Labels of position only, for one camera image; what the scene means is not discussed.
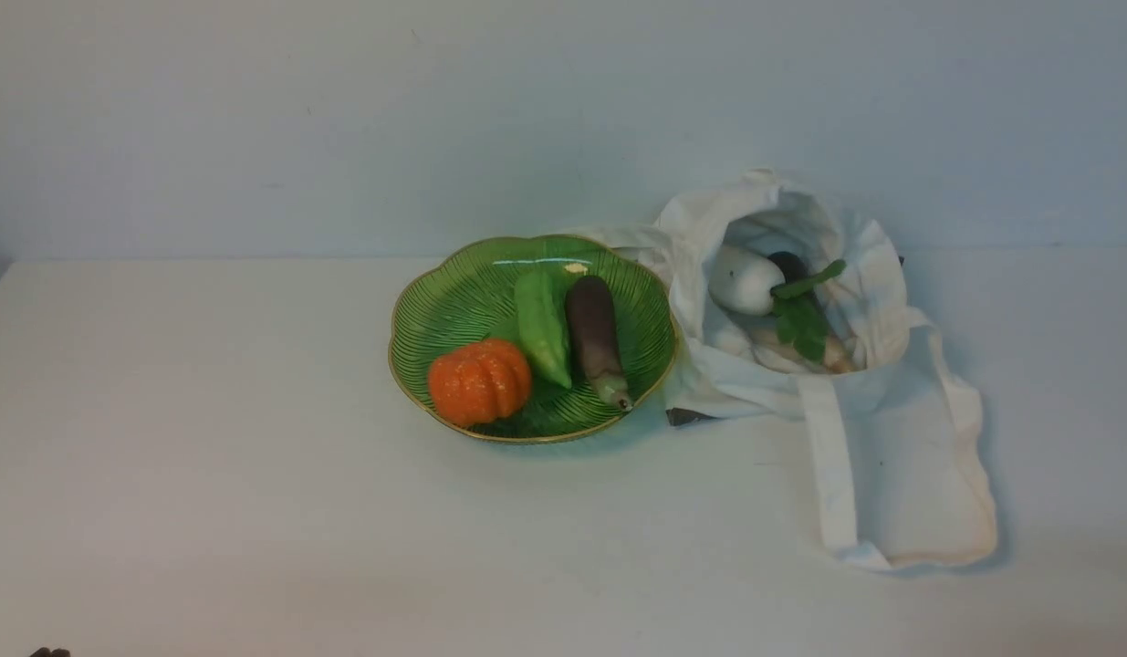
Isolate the dark object under bag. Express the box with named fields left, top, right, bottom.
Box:
left=664, top=407, right=716, bottom=428

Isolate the dark object at bottom edge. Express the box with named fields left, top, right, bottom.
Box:
left=29, top=646, right=71, bottom=657

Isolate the purple toy eggplant on plate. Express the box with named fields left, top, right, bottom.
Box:
left=566, top=275, right=635, bottom=414

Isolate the white cloth bag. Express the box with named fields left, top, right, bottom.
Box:
left=579, top=170, right=999, bottom=571

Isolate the green leaf-shaped plate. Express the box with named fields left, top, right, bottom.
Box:
left=389, top=236, right=683, bottom=444

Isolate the white toy radish with leaves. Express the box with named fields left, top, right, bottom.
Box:
left=708, top=245, right=824, bottom=370

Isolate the orange toy pumpkin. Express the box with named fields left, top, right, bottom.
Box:
left=426, top=339, right=533, bottom=428

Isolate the green toy bitter gourd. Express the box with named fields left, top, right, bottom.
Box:
left=513, top=269, right=574, bottom=390

